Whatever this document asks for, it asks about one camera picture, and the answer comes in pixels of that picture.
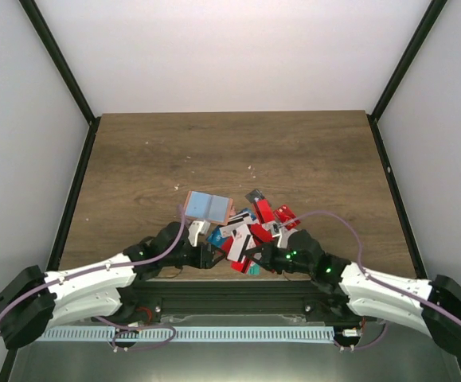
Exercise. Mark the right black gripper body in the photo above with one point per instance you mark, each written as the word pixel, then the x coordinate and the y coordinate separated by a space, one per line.
pixel 280 262

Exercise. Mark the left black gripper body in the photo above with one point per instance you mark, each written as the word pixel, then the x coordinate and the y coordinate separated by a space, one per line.
pixel 197 262

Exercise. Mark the white card black stripe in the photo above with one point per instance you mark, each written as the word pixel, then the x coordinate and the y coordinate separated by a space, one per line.
pixel 246 216
pixel 242 241

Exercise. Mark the pink card holder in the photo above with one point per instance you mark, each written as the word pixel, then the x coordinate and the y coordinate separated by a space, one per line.
pixel 212 208

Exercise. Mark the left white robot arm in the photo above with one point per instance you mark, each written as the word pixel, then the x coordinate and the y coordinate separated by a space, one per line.
pixel 35 300

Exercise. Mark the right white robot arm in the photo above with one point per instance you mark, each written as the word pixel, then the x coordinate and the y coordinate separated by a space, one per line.
pixel 432 307

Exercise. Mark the teal card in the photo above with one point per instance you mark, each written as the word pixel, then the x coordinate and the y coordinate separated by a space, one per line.
pixel 253 270

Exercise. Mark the blue card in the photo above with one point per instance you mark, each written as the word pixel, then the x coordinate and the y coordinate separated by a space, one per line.
pixel 216 238

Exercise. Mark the red card black stripe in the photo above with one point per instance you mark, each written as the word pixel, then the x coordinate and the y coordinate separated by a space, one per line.
pixel 260 234

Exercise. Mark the red card upper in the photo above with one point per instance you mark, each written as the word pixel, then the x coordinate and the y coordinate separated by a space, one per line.
pixel 263 211

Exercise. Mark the red VIP card right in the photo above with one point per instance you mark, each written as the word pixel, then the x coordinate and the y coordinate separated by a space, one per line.
pixel 286 217

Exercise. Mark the dark card upper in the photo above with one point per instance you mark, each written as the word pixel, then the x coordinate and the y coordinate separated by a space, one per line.
pixel 254 196

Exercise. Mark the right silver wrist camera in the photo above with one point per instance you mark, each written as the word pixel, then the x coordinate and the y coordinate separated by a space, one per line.
pixel 281 234

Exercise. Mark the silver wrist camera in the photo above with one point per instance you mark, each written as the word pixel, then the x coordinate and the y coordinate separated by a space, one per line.
pixel 281 234
pixel 197 228

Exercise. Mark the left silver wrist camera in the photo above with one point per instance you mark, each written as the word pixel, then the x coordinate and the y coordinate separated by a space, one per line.
pixel 197 228

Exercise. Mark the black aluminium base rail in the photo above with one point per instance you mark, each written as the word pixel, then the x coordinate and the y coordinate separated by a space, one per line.
pixel 280 297

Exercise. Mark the light blue slotted cable duct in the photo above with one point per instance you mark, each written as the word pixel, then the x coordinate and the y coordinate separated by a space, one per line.
pixel 220 334

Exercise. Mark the left black frame post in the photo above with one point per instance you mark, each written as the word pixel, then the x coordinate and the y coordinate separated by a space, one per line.
pixel 45 34

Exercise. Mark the black frame post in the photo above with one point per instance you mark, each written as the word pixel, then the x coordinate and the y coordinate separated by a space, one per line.
pixel 45 34
pixel 424 27

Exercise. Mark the right black frame post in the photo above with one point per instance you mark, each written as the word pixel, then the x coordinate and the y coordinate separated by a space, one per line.
pixel 424 27

